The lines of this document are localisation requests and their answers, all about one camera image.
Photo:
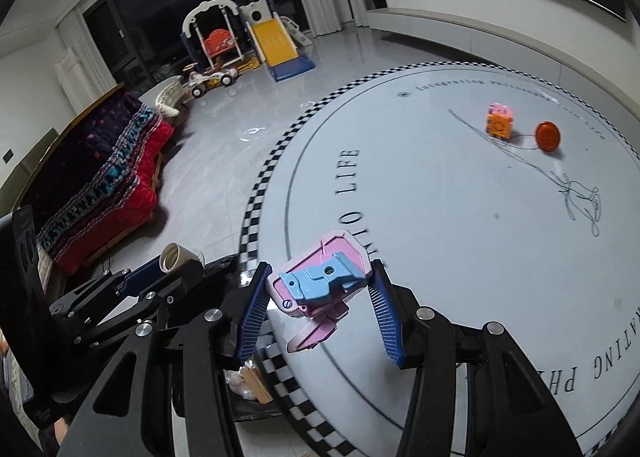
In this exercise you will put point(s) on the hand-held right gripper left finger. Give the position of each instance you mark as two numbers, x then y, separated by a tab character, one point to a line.
252	317

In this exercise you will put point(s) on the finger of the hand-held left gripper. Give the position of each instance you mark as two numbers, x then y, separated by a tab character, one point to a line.
135	279
175	292

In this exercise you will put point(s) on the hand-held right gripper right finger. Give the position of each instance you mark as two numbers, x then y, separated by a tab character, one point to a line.
385	317

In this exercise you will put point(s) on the beige threaded bottle cap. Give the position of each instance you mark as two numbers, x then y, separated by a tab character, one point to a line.
180	257

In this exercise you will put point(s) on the pink and blue plastic toy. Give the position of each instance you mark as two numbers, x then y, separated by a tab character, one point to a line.
320	282

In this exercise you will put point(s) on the sofa with red patterned blanket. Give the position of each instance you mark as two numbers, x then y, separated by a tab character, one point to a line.
100	172

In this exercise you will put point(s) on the wooden sofa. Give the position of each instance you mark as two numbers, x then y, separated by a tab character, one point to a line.
55	137

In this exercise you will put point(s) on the white ride-on toy car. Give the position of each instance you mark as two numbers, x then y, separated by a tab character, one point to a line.
210	78

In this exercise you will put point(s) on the pink orange cube toy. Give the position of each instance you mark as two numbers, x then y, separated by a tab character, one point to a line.
497	124

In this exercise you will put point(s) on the toy swing with orange seat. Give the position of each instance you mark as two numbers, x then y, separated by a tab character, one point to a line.
220	42

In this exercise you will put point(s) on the dark balcony window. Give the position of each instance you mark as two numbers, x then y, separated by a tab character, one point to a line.
140	22

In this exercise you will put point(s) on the yellow toy slide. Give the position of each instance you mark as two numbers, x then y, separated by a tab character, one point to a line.
275	42

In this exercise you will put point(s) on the white low cabinet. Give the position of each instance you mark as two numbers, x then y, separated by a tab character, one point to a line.
500	34

